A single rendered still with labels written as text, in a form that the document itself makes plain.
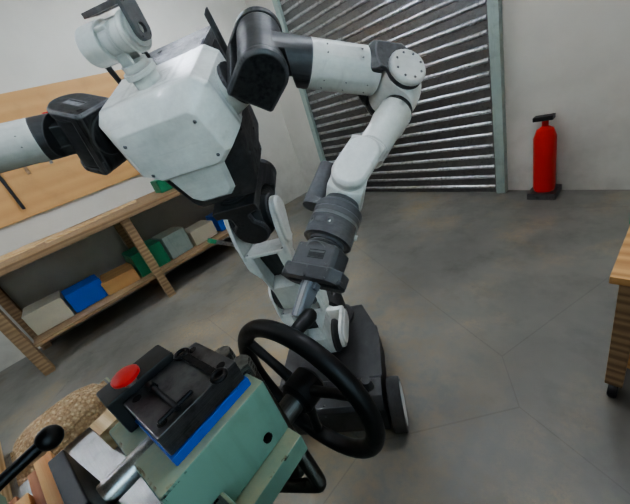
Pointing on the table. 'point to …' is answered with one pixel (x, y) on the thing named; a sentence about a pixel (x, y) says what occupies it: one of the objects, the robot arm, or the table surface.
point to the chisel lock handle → (48, 438)
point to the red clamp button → (125, 376)
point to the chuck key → (166, 399)
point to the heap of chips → (60, 414)
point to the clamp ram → (65, 472)
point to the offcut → (105, 427)
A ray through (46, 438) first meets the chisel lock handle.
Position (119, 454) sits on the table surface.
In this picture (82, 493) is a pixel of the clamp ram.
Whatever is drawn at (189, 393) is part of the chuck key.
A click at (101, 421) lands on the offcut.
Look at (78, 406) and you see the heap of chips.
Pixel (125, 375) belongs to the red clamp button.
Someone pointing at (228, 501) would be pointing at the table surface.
